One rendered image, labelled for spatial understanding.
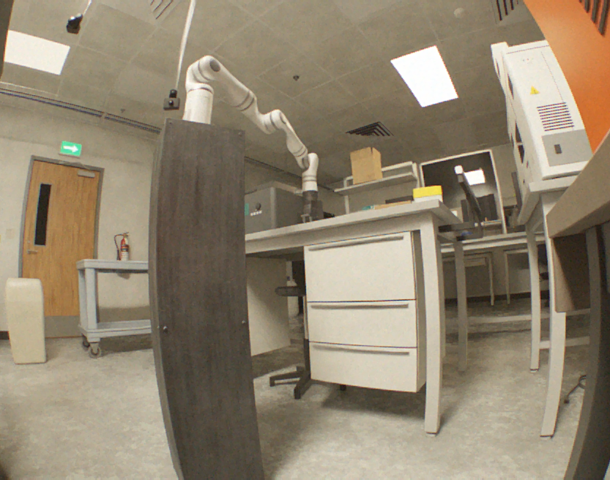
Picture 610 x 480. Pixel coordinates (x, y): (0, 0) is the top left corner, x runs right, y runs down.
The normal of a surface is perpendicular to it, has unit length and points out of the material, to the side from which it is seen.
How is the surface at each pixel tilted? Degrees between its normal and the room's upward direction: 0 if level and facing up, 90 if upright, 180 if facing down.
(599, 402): 90
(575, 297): 90
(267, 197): 90
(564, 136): 90
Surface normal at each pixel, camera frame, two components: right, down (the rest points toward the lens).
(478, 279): -0.61, -0.07
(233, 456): 0.56, -0.14
